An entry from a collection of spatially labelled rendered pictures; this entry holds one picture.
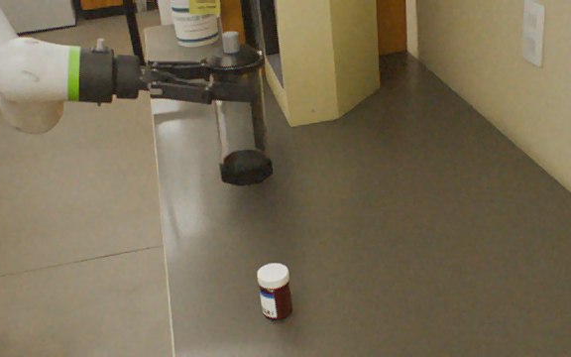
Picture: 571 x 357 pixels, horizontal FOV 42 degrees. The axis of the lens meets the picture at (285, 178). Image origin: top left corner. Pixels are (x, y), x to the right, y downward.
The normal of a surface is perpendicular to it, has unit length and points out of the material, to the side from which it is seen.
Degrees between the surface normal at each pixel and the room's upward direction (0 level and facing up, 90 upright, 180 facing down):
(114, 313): 0
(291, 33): 90
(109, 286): 0
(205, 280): 0
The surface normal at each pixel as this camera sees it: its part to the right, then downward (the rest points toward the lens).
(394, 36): 0.19, 0.44
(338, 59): 0.82, 0.18
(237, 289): -0.11, -0.88
